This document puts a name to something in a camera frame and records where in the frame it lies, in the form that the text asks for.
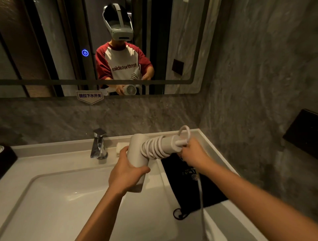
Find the person's right hand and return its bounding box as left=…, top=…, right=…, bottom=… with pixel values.
left=177, top=137, right=214, bottom=176

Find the white hair dryer cord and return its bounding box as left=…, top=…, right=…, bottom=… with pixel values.
left=140, top=125, right=210, bottom=241

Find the black wall box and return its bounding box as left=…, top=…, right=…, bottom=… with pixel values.
left=282, top=108, right=318, bottom=160

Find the chrome faucet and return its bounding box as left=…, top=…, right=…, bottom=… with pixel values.
left=90, top=128, right=109, bottom=160

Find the white label sticker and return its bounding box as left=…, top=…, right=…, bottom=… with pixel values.
left=77, top=90, right=104, bottom=105

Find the white hair dryer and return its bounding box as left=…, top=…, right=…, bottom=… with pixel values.
left=126, top=133, right=189, bottom=193

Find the black drawstring bag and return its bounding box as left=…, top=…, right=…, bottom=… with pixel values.
left=160, top=152, right=229, bottom=220

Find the person's left forearm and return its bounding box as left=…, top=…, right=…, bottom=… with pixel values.
left=75, top=187, right=125, bottom=241

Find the wall mirror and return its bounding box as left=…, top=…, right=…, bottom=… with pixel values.
left=0, top=0, right=211, bottom=99

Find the white ceramic sink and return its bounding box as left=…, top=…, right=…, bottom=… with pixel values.
left=0, top=128, right=269, bottom=241

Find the person's right forearm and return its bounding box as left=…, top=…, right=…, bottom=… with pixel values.
left=199, top=159, right=318, bottom=241

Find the person's left hand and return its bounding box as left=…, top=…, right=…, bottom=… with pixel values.
left=108, top=146, right=151, bottom=196

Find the black round container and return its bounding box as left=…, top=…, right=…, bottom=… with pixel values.
left=0, top=145, right=18, bottom=180

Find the small white soap packet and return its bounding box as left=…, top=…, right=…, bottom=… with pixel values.
left=116, top=142, right=130, bottom=155

